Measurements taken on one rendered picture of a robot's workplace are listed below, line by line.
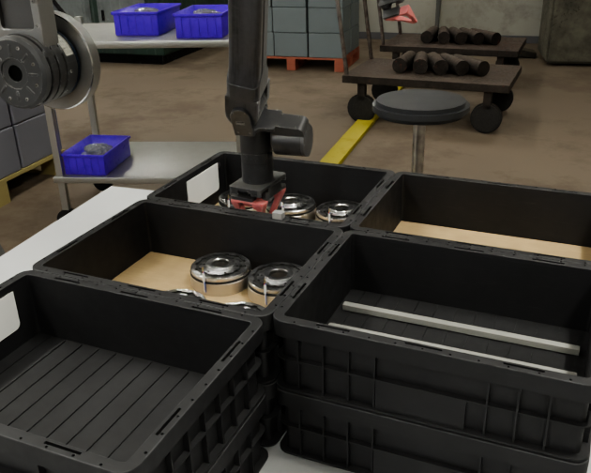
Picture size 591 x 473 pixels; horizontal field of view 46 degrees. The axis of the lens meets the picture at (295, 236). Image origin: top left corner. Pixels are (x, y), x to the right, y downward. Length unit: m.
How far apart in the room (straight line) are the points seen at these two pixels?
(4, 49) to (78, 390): 0.74
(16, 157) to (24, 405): 3.24
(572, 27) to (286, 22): 2.68
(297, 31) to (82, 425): 6.22
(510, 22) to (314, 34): 2.59
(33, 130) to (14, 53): 2.81
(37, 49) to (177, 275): 0.52
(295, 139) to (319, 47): 5.74
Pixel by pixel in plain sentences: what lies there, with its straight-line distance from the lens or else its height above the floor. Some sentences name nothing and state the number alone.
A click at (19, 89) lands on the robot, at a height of 1.10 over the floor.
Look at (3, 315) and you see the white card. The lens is 1.08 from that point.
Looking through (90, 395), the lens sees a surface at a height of 0.83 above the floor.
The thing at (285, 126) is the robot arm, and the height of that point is 1.07.
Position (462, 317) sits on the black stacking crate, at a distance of 1.12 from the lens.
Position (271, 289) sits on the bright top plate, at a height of 0.86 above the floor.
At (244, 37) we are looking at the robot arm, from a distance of 1.09.
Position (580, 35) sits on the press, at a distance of 7.32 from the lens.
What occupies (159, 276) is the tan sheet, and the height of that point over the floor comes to 0.83.
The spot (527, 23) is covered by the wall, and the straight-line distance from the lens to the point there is 8.56.
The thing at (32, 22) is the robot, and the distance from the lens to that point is 1.49.
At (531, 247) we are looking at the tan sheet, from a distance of 1.36.
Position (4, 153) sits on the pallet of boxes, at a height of 0.27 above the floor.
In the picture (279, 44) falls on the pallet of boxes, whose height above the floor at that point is 0.24.
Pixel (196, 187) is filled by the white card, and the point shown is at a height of 0.90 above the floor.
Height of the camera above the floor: 1.40
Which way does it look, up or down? 25 degrees down
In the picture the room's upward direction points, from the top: 2 degrees counter-clockwise
